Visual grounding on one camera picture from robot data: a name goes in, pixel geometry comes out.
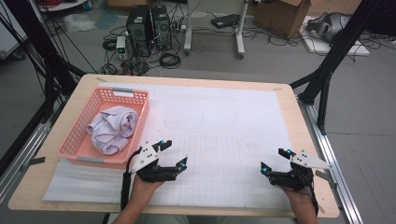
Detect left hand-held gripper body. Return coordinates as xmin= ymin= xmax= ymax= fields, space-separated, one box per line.
xmin=129 ymin=140 xmax=180 ymax=184

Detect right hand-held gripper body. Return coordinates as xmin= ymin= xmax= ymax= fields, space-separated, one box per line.
xmin=268 ymin=149 xmax=332 ymax=192

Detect lilac printed towel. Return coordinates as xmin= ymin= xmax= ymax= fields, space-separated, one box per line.
xmin=86 ymin=105 xmax=140 ymax=156

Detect pink plastic basket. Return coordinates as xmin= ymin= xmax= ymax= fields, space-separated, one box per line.
xmin=56 ymin=87 xmax=150 ymax=171

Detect person's right hand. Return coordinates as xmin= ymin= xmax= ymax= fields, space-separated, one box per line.
xmin=281 ymin=186 xmax=319 ymax=217

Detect person's left hand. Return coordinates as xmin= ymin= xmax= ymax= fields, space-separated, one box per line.
xmin=129 ymin=174 xmax=166 ymax=205

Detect white grid mat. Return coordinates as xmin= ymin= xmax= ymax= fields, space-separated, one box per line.
xmin=42 ymin=81 xmax=305 ymax=210

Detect small white electronic box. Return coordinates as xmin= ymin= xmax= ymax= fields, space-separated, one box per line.
xmin=115 ymin=35 xmax=127 ymax=53

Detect white foam board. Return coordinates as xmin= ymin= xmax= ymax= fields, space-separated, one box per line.
xmin=300 ymin=15 xmax=371 ymax=57

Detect white metal stand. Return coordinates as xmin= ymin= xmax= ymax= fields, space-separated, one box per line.
xmin=183 ymin=0 xmax=250 ymax=60

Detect black computer tower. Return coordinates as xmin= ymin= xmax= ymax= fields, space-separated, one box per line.
xmin=125 ymin=4 xmax=153 ymax=58
xmin=150 ymin=5 xmax=173 ymax=51

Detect grey and black device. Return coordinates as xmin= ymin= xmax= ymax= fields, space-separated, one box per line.
xmin=306 ymin=11 xmax=351 ymax=43

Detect brown cardboard box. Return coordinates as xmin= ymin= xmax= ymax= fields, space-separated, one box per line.
xmin=252 ymin=0 xmax=312 ymax=39

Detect teal plastic sheet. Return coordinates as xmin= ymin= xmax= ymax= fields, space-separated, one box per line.
xmin=94 ymin=8 xmax=120 ymax=31

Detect black flat box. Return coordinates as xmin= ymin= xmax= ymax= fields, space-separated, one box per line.
xmin=210 ymin=13 xmax=241 ymax=30

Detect clear plastic bag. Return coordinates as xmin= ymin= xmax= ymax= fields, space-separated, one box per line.
xmin=64 ymin=12 xmax=97 ymax=34

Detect white round table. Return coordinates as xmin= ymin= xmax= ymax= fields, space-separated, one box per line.
xmin=36 ymin=0 xmax=90 ymax=13

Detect white cabinet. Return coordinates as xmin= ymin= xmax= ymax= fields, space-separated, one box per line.
xmin=0 ymin=0 xmax=28 ymax=60

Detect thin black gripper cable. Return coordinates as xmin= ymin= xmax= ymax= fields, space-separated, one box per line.
xmin=306 ymin=181 xmax=320 ymax=217

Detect grey table bracket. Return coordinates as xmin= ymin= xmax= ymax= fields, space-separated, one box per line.
xmin=20 ymin=156 xmax=47 ymax=173
xmin=315 ymin=169 xmax=338 ymax=189

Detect aluminium rail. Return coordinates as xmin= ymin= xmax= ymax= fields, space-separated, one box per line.
xmin=0 ymin=102 xmax=60 ymax=203
xmin=297 ymin=96 xmax=364 ymax=224

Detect coiled black cable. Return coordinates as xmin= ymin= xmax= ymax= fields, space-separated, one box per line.
xmin=159 ymin=53 xmax=182 ymax=70

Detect black metal frame stand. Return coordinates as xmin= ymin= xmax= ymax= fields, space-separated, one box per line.
xmin=289 ymin=0 xmax=396 ymax=135
xmin=0 ymin=0 xmax=88 ymax=176

